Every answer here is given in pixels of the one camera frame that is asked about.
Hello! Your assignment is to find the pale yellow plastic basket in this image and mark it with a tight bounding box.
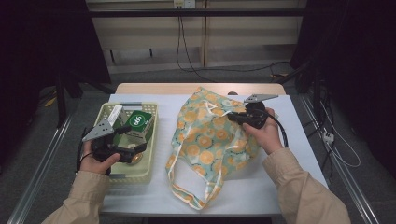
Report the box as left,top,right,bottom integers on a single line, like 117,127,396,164
92,102,159,186

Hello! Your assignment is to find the person's left hand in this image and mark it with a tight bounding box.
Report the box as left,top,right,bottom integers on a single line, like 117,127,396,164
79,140,121,175

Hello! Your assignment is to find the white power strip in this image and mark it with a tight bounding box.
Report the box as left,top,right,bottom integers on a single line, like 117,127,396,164
321,131,336,145

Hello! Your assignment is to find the white wall socket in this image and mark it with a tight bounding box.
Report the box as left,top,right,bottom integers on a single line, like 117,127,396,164
173,0,196,9

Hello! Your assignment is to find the hand-held gripper cable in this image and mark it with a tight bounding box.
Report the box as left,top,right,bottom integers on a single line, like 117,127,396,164
264,108,290,149
76,126,92,172

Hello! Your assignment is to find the tall green white box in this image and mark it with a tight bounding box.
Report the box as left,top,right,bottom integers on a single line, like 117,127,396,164
106,105,129,147

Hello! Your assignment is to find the white foam board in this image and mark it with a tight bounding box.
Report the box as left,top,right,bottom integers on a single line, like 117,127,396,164
101,93,329,217

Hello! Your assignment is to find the black horizontal bar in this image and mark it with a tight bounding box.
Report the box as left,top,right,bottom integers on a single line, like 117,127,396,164
88,8,307,18

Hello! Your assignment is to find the person's right hand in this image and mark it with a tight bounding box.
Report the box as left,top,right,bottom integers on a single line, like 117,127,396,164
242,107,285,156

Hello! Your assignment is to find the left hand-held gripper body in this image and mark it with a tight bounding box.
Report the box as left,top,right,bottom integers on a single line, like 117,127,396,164
81,119,137,164

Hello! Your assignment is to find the black metal stand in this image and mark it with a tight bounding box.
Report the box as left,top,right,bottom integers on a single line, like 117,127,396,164
54,73,68,129

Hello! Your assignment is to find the left hand-held gripper cable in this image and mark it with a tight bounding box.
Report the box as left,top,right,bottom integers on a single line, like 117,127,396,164
76,126,92,172

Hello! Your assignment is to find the dark curtain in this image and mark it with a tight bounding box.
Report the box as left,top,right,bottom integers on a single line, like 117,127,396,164
290,0,396,175
0,0,112,175

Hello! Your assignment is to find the orange-print cloth bag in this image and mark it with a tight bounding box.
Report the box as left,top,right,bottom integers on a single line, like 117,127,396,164
165,86,273,211

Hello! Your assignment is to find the metal floor rail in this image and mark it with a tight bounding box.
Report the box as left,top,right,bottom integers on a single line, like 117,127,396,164
6,115,75,224
298,94,381,224

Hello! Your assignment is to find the black hanging wall cable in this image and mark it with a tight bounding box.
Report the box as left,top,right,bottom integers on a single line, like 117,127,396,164
176,15,292,83

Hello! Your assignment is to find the white floor cable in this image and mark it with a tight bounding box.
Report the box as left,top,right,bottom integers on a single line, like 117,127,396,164
319,101,362,169

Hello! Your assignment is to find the right hand-held gripper cable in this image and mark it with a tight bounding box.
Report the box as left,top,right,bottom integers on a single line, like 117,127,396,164
264,108,290,149

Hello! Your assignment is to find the square green white box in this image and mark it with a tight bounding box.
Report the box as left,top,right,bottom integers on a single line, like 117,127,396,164
123,109,155,146

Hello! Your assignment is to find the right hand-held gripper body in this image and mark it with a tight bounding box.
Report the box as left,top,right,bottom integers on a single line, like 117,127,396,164
241,93,279,130

